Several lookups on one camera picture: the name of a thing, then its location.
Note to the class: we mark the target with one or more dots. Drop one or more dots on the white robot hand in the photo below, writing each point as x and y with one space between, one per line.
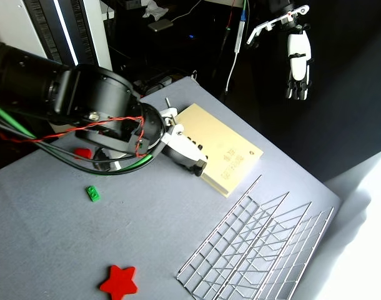
185 150
298 59

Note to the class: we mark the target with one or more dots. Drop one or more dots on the tan book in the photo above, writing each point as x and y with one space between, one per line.
228 147

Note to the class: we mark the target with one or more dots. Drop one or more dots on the black power strip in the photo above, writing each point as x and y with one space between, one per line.
156 82

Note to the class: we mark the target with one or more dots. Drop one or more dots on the green toy brick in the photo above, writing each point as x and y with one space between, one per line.
93 192

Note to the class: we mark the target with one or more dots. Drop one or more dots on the small red toy block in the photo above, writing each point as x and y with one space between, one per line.
83 153

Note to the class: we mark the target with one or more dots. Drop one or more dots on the flat grey device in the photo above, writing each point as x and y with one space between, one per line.
160 25

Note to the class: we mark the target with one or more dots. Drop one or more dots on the crumpled white tissue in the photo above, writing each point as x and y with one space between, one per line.
154 9

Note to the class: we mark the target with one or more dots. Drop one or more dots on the red star block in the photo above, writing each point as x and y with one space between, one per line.
118 281

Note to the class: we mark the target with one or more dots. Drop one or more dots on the white column with black strips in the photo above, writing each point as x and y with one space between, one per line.
53 25

